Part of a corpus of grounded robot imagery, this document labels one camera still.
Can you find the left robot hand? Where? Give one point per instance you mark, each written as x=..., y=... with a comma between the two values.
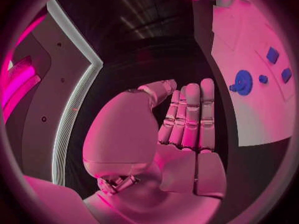
x=130, y=134

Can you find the white task board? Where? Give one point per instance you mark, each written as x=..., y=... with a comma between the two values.
x=252, y=115

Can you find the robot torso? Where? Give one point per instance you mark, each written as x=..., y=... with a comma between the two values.
x=58, y=97

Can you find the blue block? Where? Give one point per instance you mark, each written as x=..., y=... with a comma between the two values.
x=286, y=75
x=272, y=55

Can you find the blue gear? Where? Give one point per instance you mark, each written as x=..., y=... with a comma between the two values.
x=243, y=83

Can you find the blue peg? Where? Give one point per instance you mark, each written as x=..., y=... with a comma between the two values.
x=263, y=78

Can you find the glowing light bar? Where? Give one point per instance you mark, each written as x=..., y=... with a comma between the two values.
x=19, y=85

